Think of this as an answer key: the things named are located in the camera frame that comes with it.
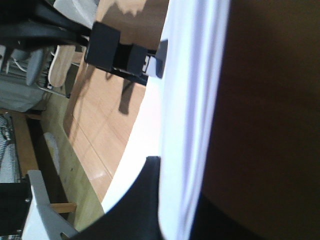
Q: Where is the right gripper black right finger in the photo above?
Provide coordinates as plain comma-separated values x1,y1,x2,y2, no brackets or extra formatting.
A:
192,194,263,240

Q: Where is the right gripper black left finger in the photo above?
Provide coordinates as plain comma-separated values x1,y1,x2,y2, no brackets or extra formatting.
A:
74,156,163,240

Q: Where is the white paper stack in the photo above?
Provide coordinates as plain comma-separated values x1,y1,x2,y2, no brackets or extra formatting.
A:
102,0,231,240

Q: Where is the black stapler orange label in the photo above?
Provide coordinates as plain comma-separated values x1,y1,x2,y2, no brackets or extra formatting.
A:
84,21,165,86

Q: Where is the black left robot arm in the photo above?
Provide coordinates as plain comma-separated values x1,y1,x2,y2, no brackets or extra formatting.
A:
0,0,91,51

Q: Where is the white chair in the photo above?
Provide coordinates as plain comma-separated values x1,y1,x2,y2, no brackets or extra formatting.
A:
21,170,78,240

